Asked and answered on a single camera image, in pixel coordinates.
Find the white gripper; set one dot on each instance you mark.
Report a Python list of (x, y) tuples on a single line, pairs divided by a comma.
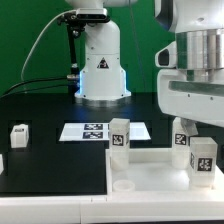
[(201, 100)]

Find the white square table top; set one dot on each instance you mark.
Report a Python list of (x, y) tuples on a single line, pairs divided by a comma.
[(151, 171)]

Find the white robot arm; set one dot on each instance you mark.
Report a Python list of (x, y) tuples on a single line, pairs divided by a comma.
[(198, 26)]

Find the white tag sheet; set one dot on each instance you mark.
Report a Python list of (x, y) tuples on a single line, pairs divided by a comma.
[(99, 132)]

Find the white block at left edge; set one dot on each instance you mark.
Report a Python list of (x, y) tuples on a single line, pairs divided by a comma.
[(1, 164)]

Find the white right fence rail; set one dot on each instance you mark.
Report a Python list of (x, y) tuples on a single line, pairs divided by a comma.
[(218, 180)]

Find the white fence rail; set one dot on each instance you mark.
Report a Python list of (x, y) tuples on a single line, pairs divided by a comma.
[(116, 208), (218, 180)]

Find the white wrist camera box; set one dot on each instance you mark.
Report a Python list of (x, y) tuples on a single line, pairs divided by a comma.
[(167, 57)]

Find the black camera on stand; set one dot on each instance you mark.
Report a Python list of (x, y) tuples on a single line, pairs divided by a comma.
[(77, 19)]

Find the white front fence rail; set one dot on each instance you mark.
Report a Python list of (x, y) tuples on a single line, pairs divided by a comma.
[(116, 208)]

